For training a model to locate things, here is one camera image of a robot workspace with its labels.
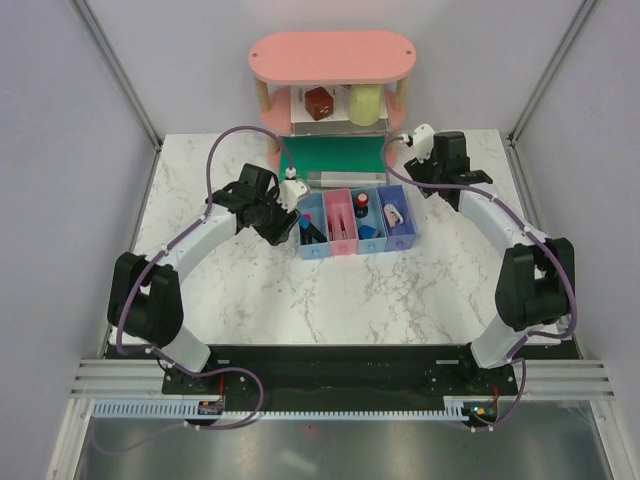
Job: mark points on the small pink white stapler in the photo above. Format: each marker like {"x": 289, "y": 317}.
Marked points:
{"x": 392, "y": 215}

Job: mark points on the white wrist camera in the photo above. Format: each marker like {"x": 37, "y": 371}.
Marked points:
{"x": 291, "y": 192}
{"x": 420, "y": 141}

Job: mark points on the brown cube box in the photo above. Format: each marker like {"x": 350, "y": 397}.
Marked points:
{"x": 319, "y": 103}

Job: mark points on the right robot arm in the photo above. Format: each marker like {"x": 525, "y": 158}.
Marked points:
{"x": 535, "y": 291}

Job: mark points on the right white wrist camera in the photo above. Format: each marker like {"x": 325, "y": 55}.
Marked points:
{"x": 420, "y": 141}

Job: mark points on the green box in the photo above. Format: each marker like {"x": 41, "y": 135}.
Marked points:
{"x": 338, "y": 161}

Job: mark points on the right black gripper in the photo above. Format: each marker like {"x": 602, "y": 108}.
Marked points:
{"x": 417, "y": 169}

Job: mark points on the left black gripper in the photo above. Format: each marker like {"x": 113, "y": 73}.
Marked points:
{"x": 280, "y": 232}

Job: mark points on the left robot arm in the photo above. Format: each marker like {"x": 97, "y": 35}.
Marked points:
{"x": 145, "y": 300}

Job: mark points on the pink three-tier shelf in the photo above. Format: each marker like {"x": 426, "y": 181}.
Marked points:
{"x": 327, "y": 58}

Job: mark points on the pale yellow cup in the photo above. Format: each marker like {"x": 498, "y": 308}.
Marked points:
{"x": 364, "y": 104}

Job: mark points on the white cable duct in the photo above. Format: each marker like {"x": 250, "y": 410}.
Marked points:
{"x": 183, "y": 408}

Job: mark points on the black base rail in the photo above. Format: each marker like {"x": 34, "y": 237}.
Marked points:
{"x": 435, "y": 369}

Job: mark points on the four-compartment blue pink organizer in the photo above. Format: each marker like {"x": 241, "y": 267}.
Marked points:
{"x": 341, "y": 201}

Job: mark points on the dark red pink pen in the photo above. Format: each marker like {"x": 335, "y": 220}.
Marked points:
{"x": 343, "y": 228}

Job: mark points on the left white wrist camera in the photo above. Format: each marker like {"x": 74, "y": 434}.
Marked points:
{"x": 291, "y": 192}

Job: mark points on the pink black highlighter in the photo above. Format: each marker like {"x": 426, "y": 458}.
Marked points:
{"x": 309, "y": 232}

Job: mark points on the blue grey eraser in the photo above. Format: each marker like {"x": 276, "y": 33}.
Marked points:
{"x": 367, "y": 232}

